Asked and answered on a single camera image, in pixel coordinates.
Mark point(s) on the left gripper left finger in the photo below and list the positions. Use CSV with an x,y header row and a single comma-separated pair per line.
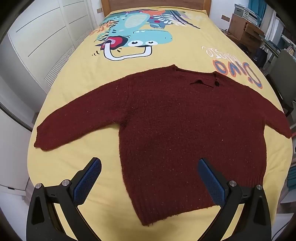
x,y
43,222

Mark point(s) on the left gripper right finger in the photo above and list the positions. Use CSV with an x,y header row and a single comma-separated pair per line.
x,y
254,222

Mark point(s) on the dark red knit sweater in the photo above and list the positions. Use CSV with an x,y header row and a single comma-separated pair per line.
x,y
170,118

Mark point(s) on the teal folded stack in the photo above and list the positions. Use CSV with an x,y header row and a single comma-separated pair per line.
x,y
291,178

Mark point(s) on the grey green chair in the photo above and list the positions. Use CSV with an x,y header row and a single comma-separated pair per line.
x,y
282,80

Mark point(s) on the white wardrobe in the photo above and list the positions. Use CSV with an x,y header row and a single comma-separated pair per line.
x,y
34,49

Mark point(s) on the yellow dinosaur bed cover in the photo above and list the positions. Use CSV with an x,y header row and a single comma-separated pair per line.
x,y
196,45

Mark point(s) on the brown cardboard box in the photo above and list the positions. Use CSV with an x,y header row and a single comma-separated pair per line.
x,y
245,32

